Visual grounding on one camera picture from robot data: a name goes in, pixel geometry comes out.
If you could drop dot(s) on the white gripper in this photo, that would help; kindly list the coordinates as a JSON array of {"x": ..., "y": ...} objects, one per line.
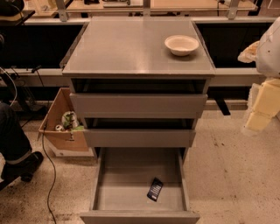
[{"x": 269, "y": 53}]

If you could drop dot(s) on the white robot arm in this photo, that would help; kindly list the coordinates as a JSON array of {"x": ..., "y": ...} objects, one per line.
[{"x": 268, "y": 54}]

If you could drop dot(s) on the grey drawer cabinet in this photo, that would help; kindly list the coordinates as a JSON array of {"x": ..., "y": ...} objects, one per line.
[{"x": 127, "y": 55}]

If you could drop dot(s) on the grey bottom drawer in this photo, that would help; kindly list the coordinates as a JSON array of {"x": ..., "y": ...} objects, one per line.
[{"x": 123, "y": 179}]

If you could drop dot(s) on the grey drawer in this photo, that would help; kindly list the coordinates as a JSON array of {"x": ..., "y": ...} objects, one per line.
[
  {"x": 123, "y": 179},
  {"x": 138, "y": 105},
  {"x": 139, "y": 132}
]

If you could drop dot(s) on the grey top drawer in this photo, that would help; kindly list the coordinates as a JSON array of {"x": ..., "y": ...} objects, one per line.
[{"x": 138, "y": 105}]

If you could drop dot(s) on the grey middle drawer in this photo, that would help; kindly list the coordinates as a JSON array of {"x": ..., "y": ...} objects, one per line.
[{"x": 139, "y": 132}]

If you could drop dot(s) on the white paper bowl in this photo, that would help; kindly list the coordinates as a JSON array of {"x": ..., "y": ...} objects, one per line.
[{"x": 181, "y": 45}]

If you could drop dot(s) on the green white crumpled bag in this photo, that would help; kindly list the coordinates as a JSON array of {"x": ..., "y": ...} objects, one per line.
[{"x": 70, "y": 121}]

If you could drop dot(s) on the cardboard box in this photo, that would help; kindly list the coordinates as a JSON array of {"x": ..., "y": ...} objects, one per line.
[{"x": 63, "y": 142}]

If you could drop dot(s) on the small tape roll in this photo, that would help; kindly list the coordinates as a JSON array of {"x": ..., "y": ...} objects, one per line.
[{"x": 59, "y": 127}]

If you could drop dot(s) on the black shoe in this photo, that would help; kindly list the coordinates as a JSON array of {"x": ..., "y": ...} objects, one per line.
[{"x": 24, "y": 169}]

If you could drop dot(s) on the person's dark trouser leg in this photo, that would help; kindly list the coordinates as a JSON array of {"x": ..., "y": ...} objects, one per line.
[{"x": 14, "y": 144}]

